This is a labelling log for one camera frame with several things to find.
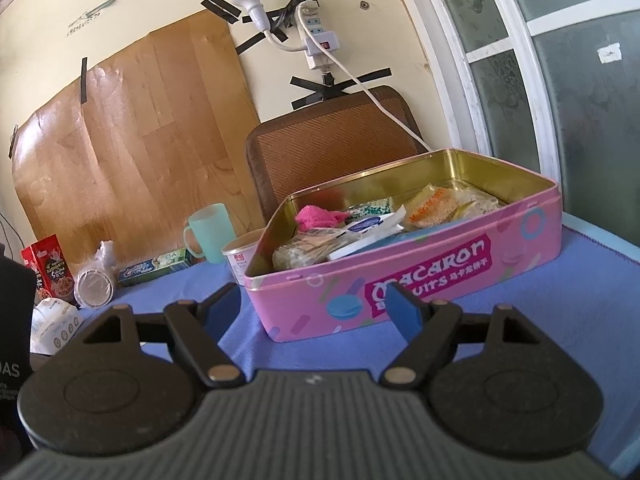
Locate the orange snack packet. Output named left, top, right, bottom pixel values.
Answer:
left=404, top=183, right=501, bottom=231

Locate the pink fluffy cloth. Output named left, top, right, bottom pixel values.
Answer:
left=295, top=205, right=353, bottom=233

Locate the white framed frosted glass door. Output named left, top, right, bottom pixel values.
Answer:
left=385, top=0, right=640, bottom=261

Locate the pink biscuit tin box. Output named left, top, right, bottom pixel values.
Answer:
left=243, top=147, right=562, bottom=343

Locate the blue tablecloth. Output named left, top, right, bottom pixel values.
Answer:
left=70, top=210, right=640, bottom=476

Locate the white milk powder can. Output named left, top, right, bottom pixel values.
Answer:
left=221, top=228, right=267, bottom=287

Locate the mint green plastic mug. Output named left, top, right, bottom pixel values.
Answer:
left=182, top=203, right=238, bottom=264

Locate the black tape cross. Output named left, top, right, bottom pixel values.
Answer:
left=290, top=67, right=391, bottom=111

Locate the white power cable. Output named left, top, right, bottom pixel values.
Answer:
left=325, top=55, right=433, bottom=153

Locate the white paper bag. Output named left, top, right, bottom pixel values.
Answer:
left=30, top=297, right=81, bottom=356

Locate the light blue pouch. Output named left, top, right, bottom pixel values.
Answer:
left=370, top=227, right=426, bottom=248

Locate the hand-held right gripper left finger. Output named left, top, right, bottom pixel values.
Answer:
left=82, top=282, right=246, bottom=391

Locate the wood pattern wall sheet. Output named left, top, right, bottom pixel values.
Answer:
left=12, top=7, right=266, bottom=281

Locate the white power strip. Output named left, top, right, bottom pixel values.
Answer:
left=295, top=2, right=337, bottom=71

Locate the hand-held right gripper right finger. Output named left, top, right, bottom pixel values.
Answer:
left=382, top=281, right=543, bottom=391

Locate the green patterned tissue packet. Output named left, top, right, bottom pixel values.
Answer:
left=350, top=196, right=396, bottom=218

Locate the red snack box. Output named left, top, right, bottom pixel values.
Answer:
left=21, top=234, right=76, bottom=306

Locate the green toothpaste box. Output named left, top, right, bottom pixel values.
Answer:
left=117, top=249, right=193, bottom=287

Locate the clear bag of snacks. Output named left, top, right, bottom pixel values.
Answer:
left=271, top=227, right=351, bottom=271

